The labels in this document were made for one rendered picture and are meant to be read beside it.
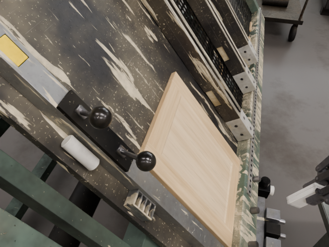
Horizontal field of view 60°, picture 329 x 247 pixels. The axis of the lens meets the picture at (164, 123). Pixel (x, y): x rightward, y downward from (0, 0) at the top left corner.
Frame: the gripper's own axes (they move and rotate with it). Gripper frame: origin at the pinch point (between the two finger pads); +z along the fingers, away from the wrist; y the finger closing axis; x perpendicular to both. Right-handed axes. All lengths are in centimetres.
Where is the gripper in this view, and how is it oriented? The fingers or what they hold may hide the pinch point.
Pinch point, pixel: (306, 195)
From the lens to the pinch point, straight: 60.0
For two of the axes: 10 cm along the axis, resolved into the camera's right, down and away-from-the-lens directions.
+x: 8.9, 3.7, 2.6
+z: -4.3, 5.6, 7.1
